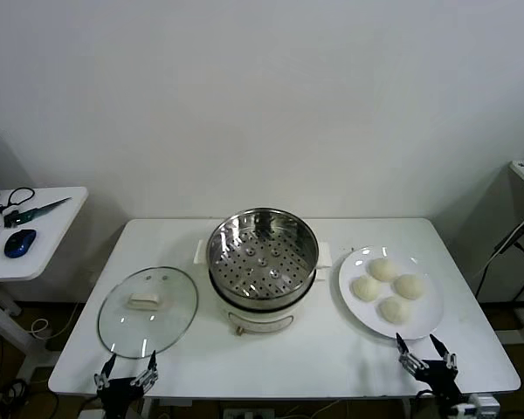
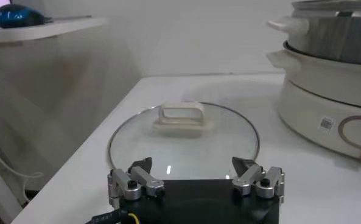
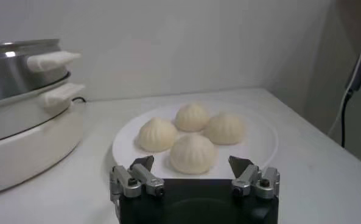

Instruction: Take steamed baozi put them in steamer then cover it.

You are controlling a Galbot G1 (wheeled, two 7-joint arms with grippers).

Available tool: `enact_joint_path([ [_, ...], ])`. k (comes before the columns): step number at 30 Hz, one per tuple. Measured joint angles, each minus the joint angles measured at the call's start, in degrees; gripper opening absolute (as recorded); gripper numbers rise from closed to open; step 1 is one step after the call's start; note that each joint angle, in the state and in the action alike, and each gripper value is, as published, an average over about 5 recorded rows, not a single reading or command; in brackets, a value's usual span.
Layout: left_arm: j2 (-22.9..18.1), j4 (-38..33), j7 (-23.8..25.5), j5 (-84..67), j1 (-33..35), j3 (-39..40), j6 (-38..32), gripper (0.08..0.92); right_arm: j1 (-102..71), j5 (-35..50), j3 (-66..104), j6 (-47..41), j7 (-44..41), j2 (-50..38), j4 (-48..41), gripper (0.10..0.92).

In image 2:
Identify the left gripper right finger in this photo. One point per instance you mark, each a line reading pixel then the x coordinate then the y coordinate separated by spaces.
pixel 250 179

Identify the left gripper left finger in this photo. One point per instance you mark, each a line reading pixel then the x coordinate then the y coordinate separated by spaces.
pixel 146 182

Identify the round glass lid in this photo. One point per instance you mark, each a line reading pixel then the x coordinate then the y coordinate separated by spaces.
pixel 183 149

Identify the steel steamer basket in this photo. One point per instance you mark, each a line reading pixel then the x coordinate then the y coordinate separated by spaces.
pixel 329 36

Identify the cream electric cooker base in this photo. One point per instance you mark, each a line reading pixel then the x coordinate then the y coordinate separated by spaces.
pixel 314 103

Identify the white side table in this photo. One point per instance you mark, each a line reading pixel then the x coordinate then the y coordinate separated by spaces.
pixel 31 30

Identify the blue computer mouse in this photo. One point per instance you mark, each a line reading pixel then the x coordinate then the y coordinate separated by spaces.
pixel 17 16

